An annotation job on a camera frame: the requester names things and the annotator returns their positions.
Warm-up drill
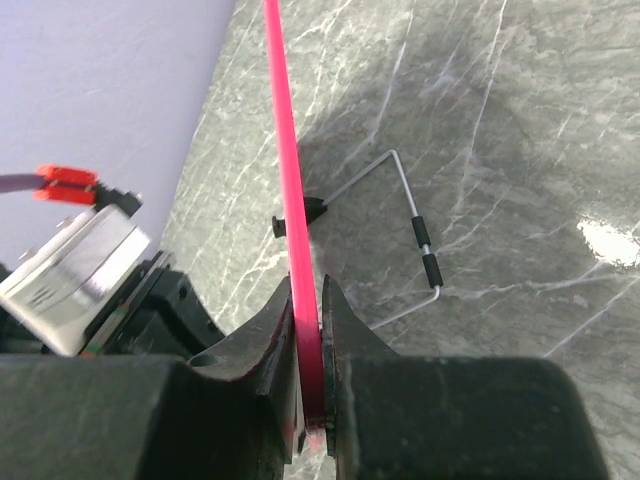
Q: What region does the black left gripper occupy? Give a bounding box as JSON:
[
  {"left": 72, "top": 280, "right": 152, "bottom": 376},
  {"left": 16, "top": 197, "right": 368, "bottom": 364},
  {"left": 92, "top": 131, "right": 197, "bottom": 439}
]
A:
[{"left": 0, "top": 254, "right": 226, "bottom": 359}]

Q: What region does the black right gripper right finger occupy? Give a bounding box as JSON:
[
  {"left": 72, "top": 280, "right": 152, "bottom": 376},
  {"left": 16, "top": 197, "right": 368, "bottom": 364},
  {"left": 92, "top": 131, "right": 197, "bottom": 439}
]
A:
[{"left": 322, "top": 278, "right": 609, "bottom": 479}]

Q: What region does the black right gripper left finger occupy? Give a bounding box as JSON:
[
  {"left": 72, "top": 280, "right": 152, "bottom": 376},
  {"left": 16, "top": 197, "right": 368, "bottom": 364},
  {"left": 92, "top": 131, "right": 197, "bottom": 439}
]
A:
[{"left": 1, "top": 280, "right": 304, "bottom": 479}]

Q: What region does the pink framed whiteboard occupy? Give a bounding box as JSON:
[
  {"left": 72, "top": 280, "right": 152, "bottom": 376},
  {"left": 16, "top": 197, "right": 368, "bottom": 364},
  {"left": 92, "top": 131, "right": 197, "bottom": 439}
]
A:
[{"left": 263, "top": 0, "right": 326, "bottom": 453}]

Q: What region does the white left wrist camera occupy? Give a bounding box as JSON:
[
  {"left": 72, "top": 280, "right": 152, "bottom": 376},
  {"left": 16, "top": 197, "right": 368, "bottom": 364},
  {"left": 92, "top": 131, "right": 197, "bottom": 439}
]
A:
[{"left": 1, "top": 205, "right": 150, "bottom": 356}]

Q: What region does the wire whiteboard stand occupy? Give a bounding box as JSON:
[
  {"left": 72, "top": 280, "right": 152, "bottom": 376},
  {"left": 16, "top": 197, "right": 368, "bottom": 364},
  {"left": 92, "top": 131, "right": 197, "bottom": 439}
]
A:
[{"left": 303, "top": 149, "right": 444, "bottom": 330}]

